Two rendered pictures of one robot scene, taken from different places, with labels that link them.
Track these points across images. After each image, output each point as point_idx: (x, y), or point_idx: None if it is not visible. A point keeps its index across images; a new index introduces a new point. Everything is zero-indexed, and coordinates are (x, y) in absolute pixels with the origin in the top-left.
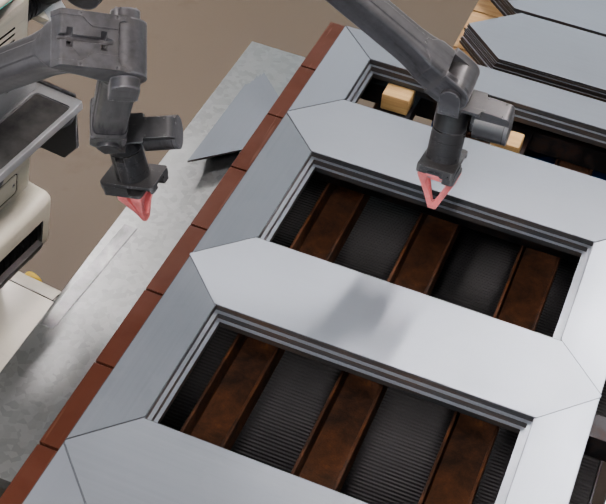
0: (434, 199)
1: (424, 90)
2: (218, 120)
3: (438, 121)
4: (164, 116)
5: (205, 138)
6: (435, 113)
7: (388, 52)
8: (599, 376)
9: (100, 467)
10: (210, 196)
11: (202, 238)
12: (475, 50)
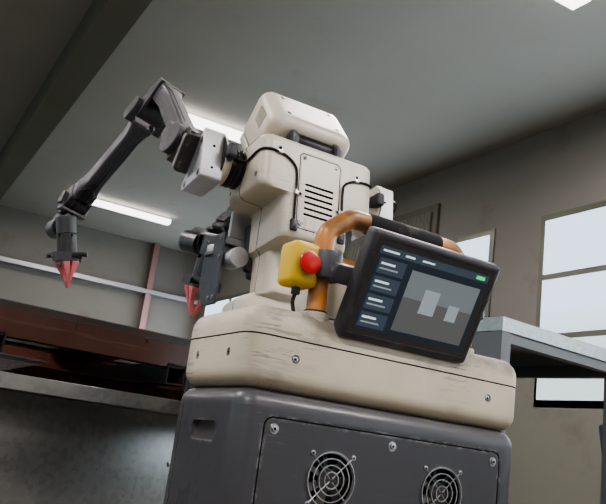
0: (65, 282)
1: (91, 205)
2: None
3: (76, 227)
4: (198, 227)
5: (10, 354)
6: (73, 224)
7: (104, 184)
8: None
9: None
10: (115, 331)
11: (158, 332)
12: None
